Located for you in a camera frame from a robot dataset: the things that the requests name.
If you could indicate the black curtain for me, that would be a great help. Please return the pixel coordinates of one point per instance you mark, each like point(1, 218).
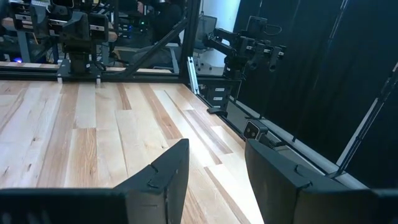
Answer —
point(311, 77)

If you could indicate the black background robot arm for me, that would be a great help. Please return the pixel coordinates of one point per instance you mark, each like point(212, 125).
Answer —
point(245, 46)

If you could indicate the person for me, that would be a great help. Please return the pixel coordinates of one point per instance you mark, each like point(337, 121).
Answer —
point(166, 21)

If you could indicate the black metal stand pole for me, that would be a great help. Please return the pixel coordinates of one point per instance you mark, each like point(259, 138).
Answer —
point(363, 124)

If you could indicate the silver aluminium bracket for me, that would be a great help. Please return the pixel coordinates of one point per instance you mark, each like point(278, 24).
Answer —
point(192, 74)

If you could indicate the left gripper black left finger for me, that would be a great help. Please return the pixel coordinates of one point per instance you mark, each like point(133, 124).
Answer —
point(155, 199)

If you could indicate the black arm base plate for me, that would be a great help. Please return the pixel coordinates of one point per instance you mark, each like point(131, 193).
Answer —
point(77, 73)

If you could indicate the black boxes with white labels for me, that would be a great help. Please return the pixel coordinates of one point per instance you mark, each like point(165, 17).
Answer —
point(219, 96)

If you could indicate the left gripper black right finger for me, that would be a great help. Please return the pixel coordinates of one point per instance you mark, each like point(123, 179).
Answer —
point(280, 193)

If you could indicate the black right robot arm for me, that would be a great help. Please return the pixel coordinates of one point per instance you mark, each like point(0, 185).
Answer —
point(79, 34)

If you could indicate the black table clamp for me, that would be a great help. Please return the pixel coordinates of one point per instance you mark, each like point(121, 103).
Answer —
point(217, 111)

